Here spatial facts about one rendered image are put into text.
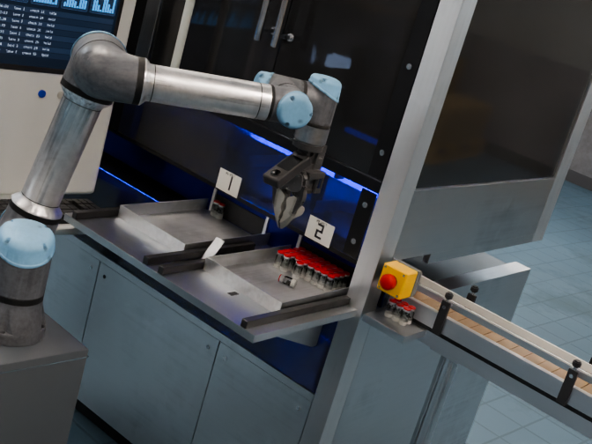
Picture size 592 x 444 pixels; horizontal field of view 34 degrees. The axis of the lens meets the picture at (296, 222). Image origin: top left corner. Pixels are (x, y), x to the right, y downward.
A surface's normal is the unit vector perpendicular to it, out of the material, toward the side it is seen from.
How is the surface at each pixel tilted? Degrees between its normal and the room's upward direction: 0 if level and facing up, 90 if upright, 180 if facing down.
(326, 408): 90
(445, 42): 90
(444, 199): 90
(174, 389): 90
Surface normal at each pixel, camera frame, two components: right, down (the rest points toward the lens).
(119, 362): -0.62, 0.07
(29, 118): 0.65, 0.40
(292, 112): 0.22, 0.36
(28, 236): 0.30, -0.86
